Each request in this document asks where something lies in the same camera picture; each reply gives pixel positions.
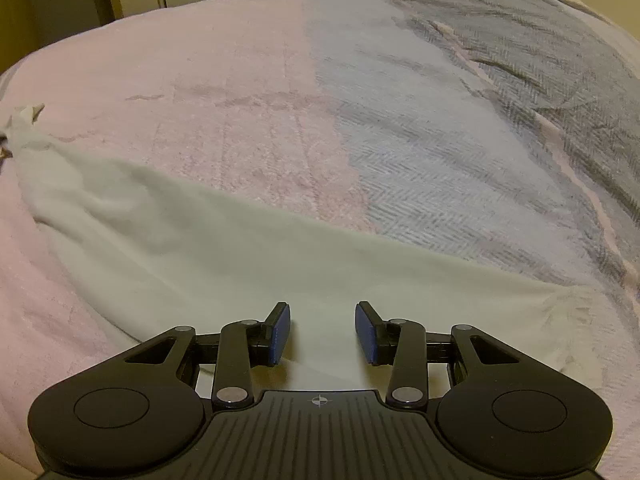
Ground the bed with pink-grey cover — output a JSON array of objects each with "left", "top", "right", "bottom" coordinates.
[{"left": 0, "top": 0, "right": 640, "bottom": 471}]

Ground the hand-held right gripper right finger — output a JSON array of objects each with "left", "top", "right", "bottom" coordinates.
[{"left": 354, "top": 301, "right": 523, "bottom": 408}]

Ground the cream garment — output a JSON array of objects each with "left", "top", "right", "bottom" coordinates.
[{"left": 7, "top": 104, "right": 608, "bottom": 403}]

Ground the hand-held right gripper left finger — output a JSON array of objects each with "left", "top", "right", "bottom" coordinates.
[{"left": 122, "top": 301, "right": 292, "bottom": 408}]

